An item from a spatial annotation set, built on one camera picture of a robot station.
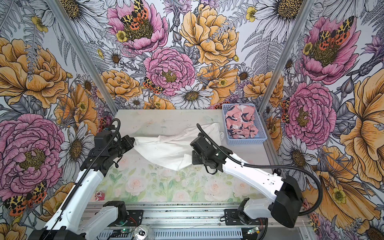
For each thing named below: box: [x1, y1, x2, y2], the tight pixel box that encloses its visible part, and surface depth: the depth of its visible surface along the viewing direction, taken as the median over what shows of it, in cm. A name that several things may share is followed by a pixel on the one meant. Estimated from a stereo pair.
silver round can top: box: [134, 225, 149, 240], surface depth 60 cm
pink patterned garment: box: [225, 104, 259, 139], surface depth 111 cm
